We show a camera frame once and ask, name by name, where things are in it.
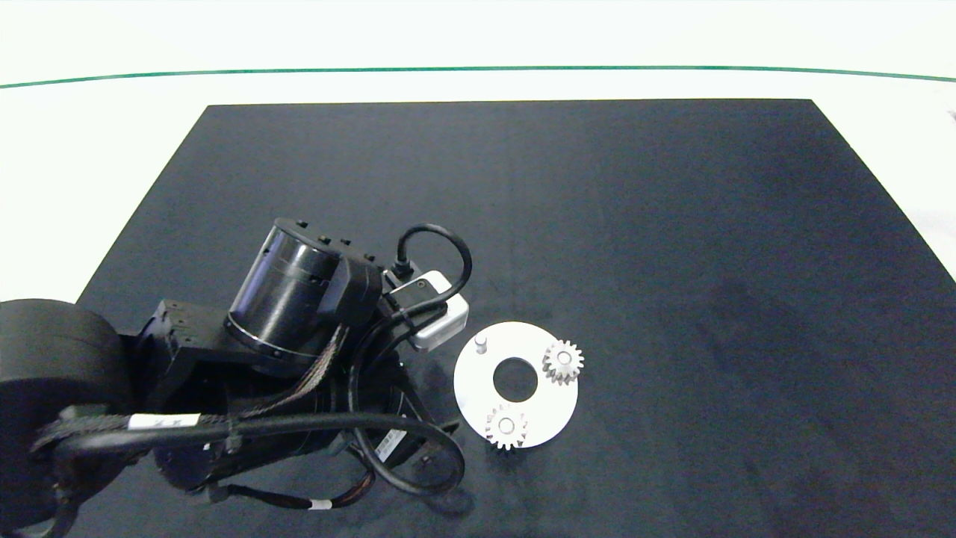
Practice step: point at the white boxy wrist camera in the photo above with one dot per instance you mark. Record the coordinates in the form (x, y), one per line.
(441, 321)

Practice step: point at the dark rectangular mat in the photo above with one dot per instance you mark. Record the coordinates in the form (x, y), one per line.
(672, 224)

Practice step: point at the small steel planetary gear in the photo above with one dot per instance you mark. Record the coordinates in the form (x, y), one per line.
(517, 429)
(555, 364)

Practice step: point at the round white pin plate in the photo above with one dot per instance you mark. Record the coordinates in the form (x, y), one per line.
(470, 390)

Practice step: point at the thin green tape line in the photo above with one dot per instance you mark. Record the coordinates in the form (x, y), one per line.
(478, 69)

